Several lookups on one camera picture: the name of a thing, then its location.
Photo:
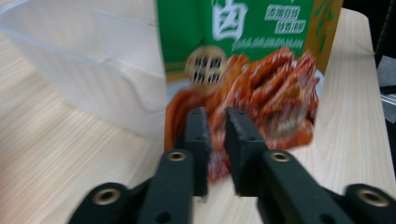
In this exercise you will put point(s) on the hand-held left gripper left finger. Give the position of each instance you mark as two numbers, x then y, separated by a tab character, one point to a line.
174	186

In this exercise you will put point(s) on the clear plastic container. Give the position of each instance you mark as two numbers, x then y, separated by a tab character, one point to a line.
93	62

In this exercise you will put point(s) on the green snack packet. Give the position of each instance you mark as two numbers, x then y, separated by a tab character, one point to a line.
249	62

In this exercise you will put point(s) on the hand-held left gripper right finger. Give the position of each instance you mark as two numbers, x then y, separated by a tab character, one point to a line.
280	186

